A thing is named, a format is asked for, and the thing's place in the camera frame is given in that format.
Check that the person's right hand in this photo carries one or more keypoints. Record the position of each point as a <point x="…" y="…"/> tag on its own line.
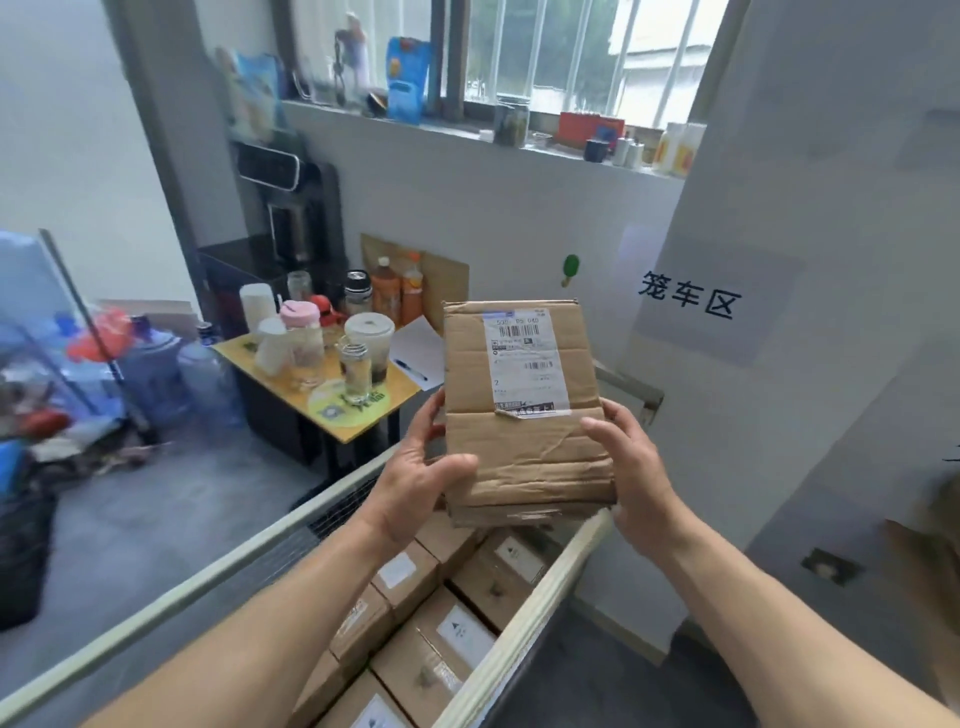
<point x="645" y="495"/>

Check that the person's left hand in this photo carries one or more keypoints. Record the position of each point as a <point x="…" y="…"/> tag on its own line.
<point x="409" y="495"/>

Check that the barcode printed medium cardboard box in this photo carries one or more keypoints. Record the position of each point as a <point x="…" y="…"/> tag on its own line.
<point x="450" y="544"/>

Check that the parcel with long label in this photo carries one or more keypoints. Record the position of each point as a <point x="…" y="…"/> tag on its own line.
<point x="409" y="592"/>

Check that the large labelled cardboard box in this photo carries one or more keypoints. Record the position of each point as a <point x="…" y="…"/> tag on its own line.
<point x="487" y="592"/>
<point x="405" y="660"/>
<point x="345" y="709"/>

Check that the peeling label medium cardboard box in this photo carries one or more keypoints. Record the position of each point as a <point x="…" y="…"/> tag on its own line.
<point x="465" y="375"/>

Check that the parcel with handwritten label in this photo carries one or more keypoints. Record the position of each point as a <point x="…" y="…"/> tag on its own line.
<point x="364" y="634"/>

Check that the green striped holed cardboard box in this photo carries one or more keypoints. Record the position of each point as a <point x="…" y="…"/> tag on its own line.
<point x="319" y="690"/>

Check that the person's right forearm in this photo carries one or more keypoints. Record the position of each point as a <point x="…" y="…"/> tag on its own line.
<point x="810" y="645"/>

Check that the person's left forearm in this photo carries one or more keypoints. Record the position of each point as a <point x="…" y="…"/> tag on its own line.
<point x="240" y="645"/>

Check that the yellow-green round sticker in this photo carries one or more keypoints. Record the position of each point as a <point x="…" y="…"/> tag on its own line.
<point x="330" y="409"/>

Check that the black pen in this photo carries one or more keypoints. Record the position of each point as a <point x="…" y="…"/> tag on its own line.
<point x="411" y="370"/>

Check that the clear glass jar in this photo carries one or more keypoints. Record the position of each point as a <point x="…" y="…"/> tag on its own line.
<point x="355" y="375"/>

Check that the white paper sheet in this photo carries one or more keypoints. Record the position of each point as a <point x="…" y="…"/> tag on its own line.
<point x="420" y="345"/>

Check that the white lid drink cup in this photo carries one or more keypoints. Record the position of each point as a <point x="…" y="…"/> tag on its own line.
<point x="371" y="337"/>

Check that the pink lid clear tumbler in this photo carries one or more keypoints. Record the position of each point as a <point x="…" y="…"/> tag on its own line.
<point x="304" y="345"/>

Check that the orange drink bottle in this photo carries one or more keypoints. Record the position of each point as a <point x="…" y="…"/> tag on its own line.
<point x="412" y="292"/>

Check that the brown tea bottle white cap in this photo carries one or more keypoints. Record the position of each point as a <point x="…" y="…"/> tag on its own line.
<point x="386" y="292"/>

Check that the white plastic cup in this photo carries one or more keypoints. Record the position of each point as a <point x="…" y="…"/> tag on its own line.
<point x="270" y="345"/>

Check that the red lid bottle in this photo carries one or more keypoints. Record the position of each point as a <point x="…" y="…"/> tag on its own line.
<point x="322" y="307"/>

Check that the black lid steel flask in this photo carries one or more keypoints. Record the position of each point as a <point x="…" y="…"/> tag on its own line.
<point x="358" y="292"/>

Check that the small yellow table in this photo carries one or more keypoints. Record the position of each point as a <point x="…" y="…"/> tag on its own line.
<point x="240" y="356"/>

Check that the blue water jug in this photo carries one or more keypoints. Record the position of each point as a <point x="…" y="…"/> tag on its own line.
<point x="210" y="382"/>
<point x="154" y="375"/>

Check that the black water dispenser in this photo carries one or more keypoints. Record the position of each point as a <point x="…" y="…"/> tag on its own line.
<point x="307" y="217"/>

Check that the heap of mixed rubbish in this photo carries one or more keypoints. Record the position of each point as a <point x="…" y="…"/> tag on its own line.
<point x="97" y="450"/>

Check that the white small bottle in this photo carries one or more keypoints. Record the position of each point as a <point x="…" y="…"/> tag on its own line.
<point x="628" y="152"/>

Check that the red plastic object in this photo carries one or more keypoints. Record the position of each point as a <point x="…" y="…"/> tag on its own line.
<point x="101" y="337"/>

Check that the cream tall bottle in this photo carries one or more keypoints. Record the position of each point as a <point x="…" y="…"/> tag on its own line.
<point x="679" y="150"/>

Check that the dark mug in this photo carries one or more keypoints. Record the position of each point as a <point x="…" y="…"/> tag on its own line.
<point x="596" y="151"/>

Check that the red box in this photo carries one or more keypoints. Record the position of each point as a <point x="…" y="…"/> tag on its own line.
<point x="585" y="127"/>

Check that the dark lid glass jar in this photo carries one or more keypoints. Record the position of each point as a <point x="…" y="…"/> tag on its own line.
<point x="511" y="124"/>

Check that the small dark round dish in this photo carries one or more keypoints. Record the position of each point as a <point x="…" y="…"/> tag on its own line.
<point x="376" y="105"/>

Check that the blue plastic box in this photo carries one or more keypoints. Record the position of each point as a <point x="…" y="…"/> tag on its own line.
<point x="11" y="465"/>

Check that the blue detergent bottle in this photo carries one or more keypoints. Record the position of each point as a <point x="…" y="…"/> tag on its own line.
<point x="409" y="82"/>

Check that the clear glass kettle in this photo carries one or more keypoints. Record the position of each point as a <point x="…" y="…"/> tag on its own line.
<point x="311" y="86"/>

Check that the pale blue plastic bag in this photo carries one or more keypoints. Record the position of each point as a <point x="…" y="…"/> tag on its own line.
<point x="251" y="97"/>

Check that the large pale blue jug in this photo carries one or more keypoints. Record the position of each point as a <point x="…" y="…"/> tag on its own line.
<point x="34" y="277"/>

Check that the aluminium-framed window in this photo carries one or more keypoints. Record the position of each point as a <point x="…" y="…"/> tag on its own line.
<point x="562" y="45"/>

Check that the grey wall socket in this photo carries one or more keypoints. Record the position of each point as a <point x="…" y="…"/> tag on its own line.
<point x="829" y="566"/>

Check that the wall sign with black characters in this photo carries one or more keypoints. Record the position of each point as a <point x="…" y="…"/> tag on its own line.
<point x="690" y="296"/>

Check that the green popsicle wall hook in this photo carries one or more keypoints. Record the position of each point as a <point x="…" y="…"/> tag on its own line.
<point x="571" y="266"/>

